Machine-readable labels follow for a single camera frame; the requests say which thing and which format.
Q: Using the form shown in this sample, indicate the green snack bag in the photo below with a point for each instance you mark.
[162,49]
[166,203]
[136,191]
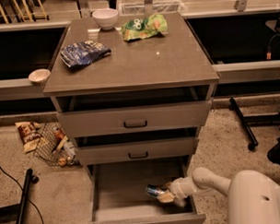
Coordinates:
[143,28]

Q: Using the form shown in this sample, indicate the grey drawer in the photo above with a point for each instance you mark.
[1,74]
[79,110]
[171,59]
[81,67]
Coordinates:
[119,193]
[133,111]
[136,146]

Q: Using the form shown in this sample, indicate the blue chip bag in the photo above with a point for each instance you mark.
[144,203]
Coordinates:
[80,54]

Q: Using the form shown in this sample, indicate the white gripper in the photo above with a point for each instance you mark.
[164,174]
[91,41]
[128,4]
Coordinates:
[178,189]

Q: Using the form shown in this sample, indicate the clear plastic bin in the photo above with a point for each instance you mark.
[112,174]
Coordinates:
[166,6]

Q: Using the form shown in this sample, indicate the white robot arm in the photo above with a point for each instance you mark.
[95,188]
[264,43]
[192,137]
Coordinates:
[252,197]

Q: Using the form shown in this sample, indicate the wire mesh basket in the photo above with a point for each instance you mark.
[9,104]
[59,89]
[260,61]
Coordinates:
[55,147]

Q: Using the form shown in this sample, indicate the black stand leg left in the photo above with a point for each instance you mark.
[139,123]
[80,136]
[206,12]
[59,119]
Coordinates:
[17,212]

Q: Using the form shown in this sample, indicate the blue silver redbull can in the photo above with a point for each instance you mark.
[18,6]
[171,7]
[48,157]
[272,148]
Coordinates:
[155,190]

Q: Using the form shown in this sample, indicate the black stand leg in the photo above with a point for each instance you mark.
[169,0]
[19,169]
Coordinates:
[247,121]
[17,212]

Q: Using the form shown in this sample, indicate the grey top drawer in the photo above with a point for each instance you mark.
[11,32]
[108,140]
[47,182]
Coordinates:
[133,111]

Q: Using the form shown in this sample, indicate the black stand leg right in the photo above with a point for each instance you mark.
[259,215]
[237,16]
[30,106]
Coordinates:
[247,121]

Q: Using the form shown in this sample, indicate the brown snack bag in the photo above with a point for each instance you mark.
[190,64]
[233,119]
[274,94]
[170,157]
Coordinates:
[30,135]

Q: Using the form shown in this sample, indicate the grey middle drawer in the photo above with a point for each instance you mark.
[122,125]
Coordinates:
[136,146]

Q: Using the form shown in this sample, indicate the grey drawer cabinet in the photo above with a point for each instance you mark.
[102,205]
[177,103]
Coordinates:
[174,60]

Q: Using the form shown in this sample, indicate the grey bottom drawer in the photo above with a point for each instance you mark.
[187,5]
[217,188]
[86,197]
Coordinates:
[119,193]

